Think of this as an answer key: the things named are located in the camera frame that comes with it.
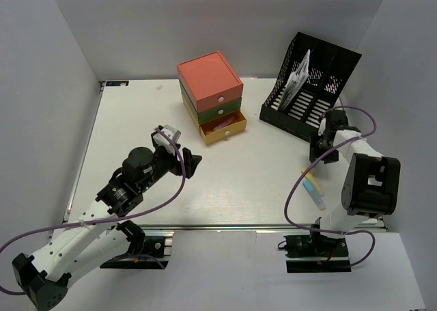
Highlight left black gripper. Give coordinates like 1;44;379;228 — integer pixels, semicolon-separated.
139;133;202;192

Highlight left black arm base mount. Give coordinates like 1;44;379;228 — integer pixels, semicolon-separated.
100;221;173;270

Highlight black three-slot file holder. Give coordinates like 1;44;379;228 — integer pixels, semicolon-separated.
259;32;362;141

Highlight black label sticker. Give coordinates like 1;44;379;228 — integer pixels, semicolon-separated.
105;81;129;87

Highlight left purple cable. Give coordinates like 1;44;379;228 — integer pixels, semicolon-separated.
0;128;187;297

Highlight purple cable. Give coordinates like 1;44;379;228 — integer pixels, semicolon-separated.
0;128;187;297
283;105;378;269

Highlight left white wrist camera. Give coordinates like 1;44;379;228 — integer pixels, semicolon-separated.
152;124;181;155

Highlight white printed paper booklet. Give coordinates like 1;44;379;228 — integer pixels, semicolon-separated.
278;49;311;111

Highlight pastel blue highlighter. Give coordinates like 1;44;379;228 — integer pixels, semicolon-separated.
302;179;326;211

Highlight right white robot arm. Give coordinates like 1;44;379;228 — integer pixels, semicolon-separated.
308;109;401;256

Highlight pastel purple highlighter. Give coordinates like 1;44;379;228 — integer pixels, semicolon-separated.
213;116;236;131

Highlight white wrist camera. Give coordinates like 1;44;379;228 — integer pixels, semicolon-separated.
152;124;181;155
318;118;326;137

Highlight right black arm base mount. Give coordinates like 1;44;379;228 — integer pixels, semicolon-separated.
277;232;352;273

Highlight coral top drawer box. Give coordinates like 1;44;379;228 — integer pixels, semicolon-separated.
177;51;243;113

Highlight green drawer box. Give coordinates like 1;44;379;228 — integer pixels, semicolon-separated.
180;84;242;124

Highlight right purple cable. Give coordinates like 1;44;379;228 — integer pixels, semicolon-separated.
283;105;378;269

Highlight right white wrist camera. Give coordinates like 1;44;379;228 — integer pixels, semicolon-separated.
318;118;326;137

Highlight pastel yellow highlighter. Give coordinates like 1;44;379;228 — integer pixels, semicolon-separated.
304;172;324;197

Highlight yellow bottom drawer box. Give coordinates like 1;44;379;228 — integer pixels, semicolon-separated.
183;101;247;146

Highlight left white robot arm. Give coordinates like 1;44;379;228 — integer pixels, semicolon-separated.
12;127;202;310

